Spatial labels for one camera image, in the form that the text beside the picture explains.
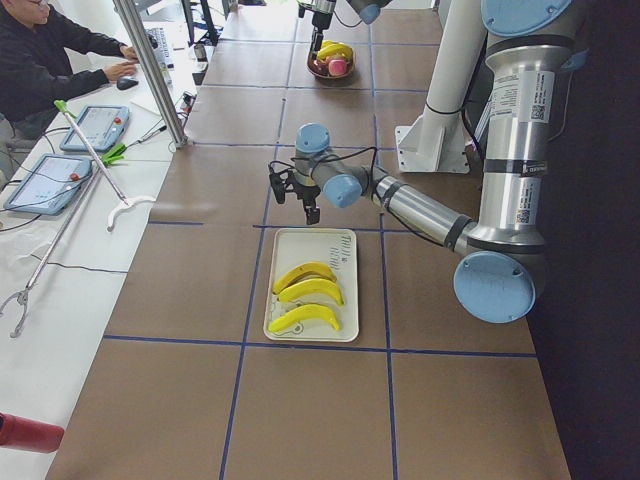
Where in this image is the white bear tray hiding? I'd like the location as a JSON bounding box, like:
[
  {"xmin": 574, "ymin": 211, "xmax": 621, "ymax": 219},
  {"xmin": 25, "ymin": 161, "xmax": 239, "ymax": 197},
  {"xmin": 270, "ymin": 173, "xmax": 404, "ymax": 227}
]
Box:
[{"xmin": 263, "ymin": 228, "xmax": 359, "ymax": 342}]

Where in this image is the metal cup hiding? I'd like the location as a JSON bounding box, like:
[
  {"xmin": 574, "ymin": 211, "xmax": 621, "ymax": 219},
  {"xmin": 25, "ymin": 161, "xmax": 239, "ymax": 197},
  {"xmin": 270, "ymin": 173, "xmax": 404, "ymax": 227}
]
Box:
[{"xmin": 193, "ymin": 44, "xmax": 208, "ymax": 63}]

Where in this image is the yellow banana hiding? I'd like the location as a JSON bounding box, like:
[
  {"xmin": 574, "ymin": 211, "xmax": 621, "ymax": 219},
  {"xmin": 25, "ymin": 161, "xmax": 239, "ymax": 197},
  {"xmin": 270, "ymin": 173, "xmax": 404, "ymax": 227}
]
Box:
[
  {"xmin": 277, "ymin": 278, "xmax": 344, "ymax": 306},
  {"xmin": 317, "ymin": 40, "xmax": 353, "ymax": 62},
  {"xmin": 272, "ymin": 261, "xmax": 337, "ymax": 294},
  {"xmin": 267, "ymin": 304, "xmax": 341, "ymax": 333}
]

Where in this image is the red apple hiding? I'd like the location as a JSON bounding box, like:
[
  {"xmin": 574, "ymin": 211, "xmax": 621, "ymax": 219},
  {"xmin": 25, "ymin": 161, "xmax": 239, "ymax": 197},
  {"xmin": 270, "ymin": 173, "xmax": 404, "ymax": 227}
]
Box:
[{"xmin": 327, "ymin": 58, "xmax": 349, "ymax": 78}]

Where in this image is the aluminium frame post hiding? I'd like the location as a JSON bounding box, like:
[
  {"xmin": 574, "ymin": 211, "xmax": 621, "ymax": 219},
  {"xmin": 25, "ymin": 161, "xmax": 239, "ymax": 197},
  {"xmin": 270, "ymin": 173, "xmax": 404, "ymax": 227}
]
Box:
[{"xmin": 113, "ymin": 0, "xmax": 188, "ymax": 151}]

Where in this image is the person in black jacket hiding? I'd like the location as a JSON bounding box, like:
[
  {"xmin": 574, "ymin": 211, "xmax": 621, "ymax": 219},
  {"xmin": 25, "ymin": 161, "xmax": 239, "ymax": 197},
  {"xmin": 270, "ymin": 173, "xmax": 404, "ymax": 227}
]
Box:
[{"xmin": 1, "ymin": 1, "xmax": 138, "ymax": 140}]

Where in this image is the teach pendant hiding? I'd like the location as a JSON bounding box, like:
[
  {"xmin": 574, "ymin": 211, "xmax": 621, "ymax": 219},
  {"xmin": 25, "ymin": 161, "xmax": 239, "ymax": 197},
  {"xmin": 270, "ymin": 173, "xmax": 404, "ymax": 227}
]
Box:
[
  {"xmin": 75, "ymin": 105, "xmax": 130, "ymax": 153},
  {"xmin": 3, "ymin": 154, "xmax": 93, "ymax": 216}
]

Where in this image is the black computer mouse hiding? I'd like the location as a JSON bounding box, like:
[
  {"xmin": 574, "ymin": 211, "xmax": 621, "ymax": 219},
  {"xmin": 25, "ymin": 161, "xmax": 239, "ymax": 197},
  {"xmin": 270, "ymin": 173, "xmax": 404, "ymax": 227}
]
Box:
[{"xmin": 116, "ymin": 76, "xmax": 138, "ymax": 91}]

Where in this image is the long metal reacher tool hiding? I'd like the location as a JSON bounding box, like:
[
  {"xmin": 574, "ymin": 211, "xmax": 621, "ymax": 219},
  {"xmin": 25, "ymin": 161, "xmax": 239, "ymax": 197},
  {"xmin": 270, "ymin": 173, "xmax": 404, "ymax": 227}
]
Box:
[{"xmin": 0, "ymin": 99, "xmax": 156, "ymax": 339}]

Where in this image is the brown wicker basket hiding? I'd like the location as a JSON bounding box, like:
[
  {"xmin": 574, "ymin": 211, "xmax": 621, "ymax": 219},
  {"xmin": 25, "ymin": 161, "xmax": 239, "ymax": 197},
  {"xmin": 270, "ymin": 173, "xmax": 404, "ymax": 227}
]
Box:
[{"xmin": 306, "ymin": 50, "xmax": 356, "ymax": 81}]

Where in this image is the near teach pendant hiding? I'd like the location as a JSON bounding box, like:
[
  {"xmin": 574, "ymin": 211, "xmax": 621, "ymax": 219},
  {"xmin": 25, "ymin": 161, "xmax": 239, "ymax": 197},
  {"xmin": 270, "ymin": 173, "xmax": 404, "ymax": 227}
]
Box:
[{"xmin": 3, "ymin": 154, "xmax": 93, "ymax": 216}]

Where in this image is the red bottle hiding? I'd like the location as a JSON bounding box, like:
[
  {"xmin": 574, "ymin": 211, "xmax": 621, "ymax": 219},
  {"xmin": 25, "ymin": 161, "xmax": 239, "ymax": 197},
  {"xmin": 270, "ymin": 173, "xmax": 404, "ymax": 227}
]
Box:
[{"xmin": 1, "ymin": 413, "xmax": 65, "ymax": 453}]

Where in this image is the far teach pendant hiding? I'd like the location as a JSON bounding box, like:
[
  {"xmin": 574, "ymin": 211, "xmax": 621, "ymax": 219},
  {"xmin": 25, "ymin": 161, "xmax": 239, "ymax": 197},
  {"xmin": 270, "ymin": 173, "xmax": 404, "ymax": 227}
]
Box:
[{"xmin": 75, "ymin": 105, "xmax": 130, "ymax": 153}]

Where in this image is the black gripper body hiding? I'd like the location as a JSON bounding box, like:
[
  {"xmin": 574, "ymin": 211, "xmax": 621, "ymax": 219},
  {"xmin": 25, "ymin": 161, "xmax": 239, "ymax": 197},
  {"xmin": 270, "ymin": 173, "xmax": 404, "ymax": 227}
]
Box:
[
  {"xmin": 292, "ymin": 176, "xmax": 321, "ymax": 206},
  {"xmin": 311, "ymin": 0, "xmax": 336, "ymax": 29}
]

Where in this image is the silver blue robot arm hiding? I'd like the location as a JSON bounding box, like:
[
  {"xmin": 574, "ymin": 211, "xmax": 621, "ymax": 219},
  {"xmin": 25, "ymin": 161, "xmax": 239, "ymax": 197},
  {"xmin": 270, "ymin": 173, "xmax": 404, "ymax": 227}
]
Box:
[
  {"xmin": 291, "ymin": 1, "xmax": 592, "ymax": 323},
  {"xmin": 298, "ymin": 0, "xmax": 390, "ymax": 60}
]

